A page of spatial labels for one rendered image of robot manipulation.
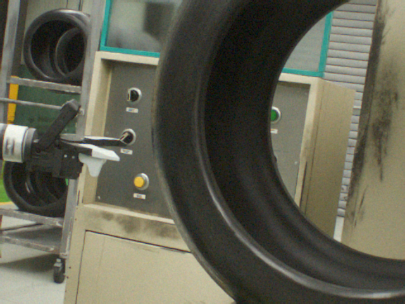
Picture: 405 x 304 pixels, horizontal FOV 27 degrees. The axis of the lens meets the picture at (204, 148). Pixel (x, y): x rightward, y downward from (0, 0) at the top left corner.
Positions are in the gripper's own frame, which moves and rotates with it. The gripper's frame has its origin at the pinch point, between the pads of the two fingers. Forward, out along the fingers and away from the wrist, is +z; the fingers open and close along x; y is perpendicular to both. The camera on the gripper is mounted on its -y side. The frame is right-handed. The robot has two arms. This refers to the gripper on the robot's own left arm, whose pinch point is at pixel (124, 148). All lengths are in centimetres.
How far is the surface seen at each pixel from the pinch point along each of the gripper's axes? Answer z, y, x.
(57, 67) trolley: -75, 28, -365
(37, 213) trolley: -70, 113, -319
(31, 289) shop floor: -62, 146, -278
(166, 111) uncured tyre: 9, -19, 64
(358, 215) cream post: 42, -1, 36
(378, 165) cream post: 44, -10, 35
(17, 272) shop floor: -78, 151, -317
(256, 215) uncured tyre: 24.8, -1.3, 43.3
